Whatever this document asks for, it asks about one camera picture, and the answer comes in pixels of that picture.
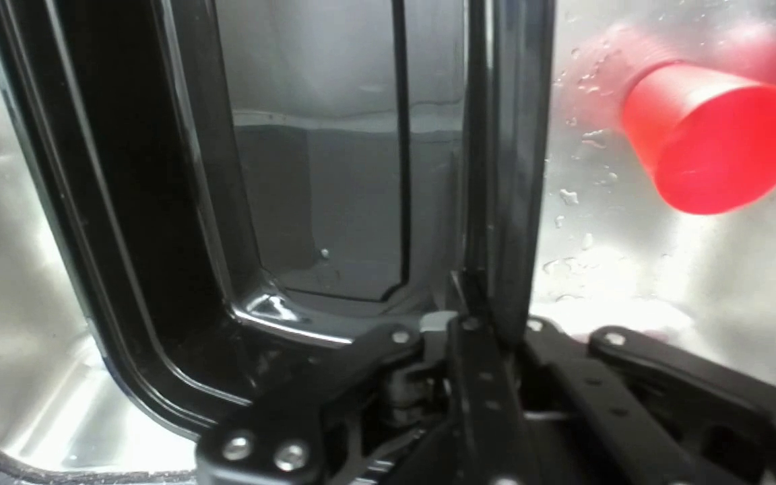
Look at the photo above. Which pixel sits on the black plastic box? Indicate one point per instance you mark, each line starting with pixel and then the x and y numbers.
pixel 139 202

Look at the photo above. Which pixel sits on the stainless steel sink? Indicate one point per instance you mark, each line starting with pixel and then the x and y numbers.
pixel 630 269

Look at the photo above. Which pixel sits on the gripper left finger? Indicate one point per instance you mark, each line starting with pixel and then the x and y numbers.
pixel 294 417

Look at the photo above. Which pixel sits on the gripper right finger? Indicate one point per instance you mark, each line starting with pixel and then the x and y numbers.
pixel 637 404

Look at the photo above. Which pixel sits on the red plastic cup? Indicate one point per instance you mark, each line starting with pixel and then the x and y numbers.
pixel 718 141

